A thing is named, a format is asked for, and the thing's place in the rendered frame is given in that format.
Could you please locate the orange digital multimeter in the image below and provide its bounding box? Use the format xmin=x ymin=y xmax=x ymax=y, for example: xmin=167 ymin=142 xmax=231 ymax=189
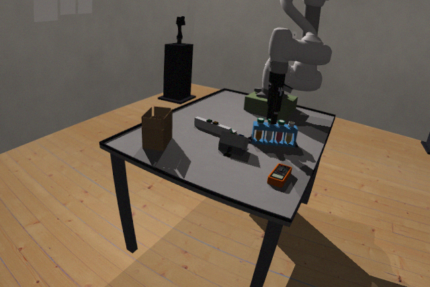
xmin=267 ymin=163 xmax=292 ymax=188

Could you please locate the brown cardboard box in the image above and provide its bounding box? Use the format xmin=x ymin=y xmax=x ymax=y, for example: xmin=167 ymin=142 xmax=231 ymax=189
xmin=142 ymin=106 xmax=173 ymax=151

